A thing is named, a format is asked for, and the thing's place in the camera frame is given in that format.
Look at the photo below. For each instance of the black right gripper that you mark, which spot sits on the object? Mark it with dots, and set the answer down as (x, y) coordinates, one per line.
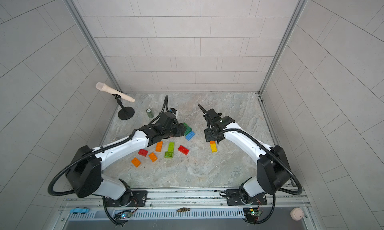
(207, 136)

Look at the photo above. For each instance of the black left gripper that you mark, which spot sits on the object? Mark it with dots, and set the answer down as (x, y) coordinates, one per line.
(180, 128)

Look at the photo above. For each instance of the dark green lego brick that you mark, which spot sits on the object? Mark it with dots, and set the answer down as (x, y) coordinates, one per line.
(188, 130)

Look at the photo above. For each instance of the red lego brick long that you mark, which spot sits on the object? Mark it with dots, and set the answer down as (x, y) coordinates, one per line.
(183, 150)

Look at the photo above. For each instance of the yellow lego brick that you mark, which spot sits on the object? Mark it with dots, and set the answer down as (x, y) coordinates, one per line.
(213, 147)

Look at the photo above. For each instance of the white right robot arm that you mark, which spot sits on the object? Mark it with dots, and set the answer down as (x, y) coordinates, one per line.
(273, 169)

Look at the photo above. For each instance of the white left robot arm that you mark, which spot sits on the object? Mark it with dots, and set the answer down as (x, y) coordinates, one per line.
(86, 177)

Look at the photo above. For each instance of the lime lego brick long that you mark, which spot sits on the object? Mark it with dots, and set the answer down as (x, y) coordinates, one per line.
(171, 147)

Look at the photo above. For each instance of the light blue lego brick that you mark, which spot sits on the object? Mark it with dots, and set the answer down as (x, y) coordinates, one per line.
(190, 135)

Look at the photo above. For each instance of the lime lego brick upside down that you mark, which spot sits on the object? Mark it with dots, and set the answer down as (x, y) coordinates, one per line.
(169, 154)

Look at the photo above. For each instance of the orange lego brick middle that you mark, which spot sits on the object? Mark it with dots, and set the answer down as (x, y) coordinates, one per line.
(153, 157)

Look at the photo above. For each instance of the red lego brick left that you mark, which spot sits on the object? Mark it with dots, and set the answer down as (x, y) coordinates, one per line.
(143, 152)

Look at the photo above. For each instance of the orange lego brick far left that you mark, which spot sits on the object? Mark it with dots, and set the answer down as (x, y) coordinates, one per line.
(136, 162)

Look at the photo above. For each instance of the green battery cell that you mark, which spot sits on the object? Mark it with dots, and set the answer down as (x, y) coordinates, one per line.
(150, 113)

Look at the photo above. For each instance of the black microphone stand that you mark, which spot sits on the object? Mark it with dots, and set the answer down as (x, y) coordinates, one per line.
(124, 113)

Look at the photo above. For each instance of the beige microphone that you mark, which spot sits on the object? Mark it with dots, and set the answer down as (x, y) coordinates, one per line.
(105, 88)

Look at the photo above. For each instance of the brass fitting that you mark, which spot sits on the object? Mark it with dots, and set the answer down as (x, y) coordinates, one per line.
(181, 210)

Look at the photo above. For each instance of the left circuit board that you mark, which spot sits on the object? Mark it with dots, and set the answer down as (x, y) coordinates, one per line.
(122, 216)

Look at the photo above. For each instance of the circuit board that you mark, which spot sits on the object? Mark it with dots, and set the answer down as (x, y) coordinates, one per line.
(122, 216)
(252, 215)

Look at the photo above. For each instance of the right circuit board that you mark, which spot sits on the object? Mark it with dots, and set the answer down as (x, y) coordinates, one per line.
(252, 215)

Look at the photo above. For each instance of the pink round knob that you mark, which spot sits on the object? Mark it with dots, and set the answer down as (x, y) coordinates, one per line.
(297, 214)

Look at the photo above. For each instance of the metal corner profile right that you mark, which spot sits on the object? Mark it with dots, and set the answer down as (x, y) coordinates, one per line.
(287, 34)

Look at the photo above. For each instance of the metal corner profile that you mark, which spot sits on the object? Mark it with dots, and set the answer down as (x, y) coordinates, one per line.
(287, 34)
(90, 40)

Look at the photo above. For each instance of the metal corner profile left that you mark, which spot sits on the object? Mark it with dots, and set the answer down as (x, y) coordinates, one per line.
(90, 40)

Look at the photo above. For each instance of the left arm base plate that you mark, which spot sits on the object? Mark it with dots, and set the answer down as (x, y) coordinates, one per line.
(130, 200)

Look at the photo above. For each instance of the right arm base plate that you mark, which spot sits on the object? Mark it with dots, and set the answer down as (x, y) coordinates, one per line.
(236, 197)

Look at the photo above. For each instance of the blue clip on rail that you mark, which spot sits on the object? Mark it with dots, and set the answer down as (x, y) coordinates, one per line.
(79, 211)

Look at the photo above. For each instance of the aluminium rail frame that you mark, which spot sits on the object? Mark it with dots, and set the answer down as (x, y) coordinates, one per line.
(209, 211)

